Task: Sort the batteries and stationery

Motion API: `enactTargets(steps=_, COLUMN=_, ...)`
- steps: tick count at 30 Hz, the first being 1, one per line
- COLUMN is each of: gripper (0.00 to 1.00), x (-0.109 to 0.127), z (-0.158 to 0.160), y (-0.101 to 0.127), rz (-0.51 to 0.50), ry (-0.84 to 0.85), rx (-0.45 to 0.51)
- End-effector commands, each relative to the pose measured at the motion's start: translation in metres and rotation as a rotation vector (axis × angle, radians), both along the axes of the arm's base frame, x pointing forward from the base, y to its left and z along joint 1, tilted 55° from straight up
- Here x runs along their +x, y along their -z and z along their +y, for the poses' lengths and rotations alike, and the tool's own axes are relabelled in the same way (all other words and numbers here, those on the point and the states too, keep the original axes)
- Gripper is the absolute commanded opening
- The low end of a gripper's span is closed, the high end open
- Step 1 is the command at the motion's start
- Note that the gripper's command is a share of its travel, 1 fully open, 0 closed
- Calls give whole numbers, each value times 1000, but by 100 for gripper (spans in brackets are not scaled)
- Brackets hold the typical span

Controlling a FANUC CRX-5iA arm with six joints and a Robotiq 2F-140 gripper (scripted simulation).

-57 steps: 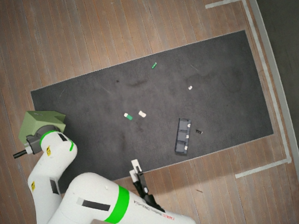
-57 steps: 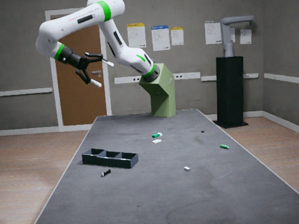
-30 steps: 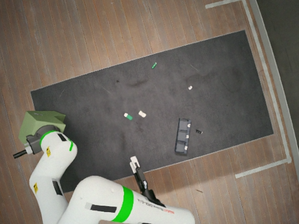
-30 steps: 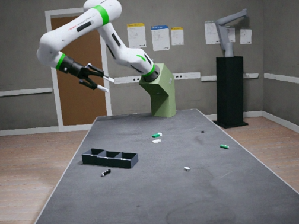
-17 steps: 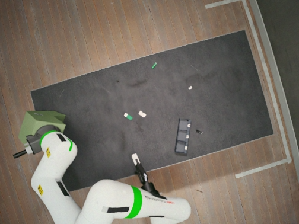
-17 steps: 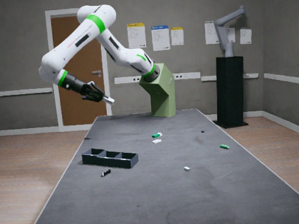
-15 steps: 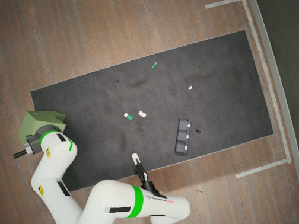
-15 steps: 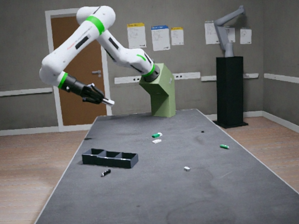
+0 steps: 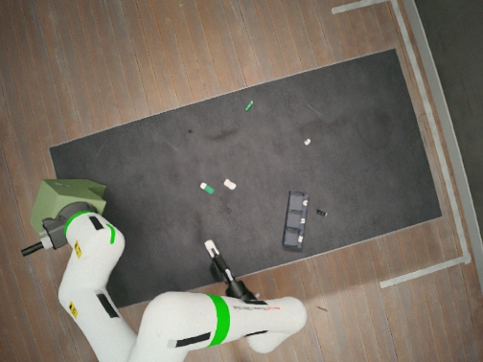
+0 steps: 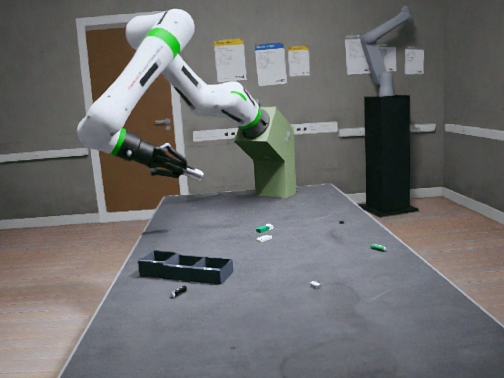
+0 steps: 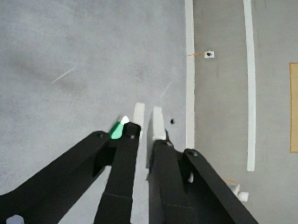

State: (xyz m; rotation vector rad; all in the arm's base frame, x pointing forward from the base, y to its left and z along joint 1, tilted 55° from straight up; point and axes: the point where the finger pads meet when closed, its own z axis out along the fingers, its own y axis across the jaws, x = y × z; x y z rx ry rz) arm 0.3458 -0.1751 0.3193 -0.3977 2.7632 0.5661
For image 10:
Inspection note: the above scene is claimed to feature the green aa battery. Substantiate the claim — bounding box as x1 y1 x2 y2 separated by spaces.
371 244 387 252

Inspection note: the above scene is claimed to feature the green and white eraser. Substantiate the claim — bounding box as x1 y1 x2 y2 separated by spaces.
256 224 273 233

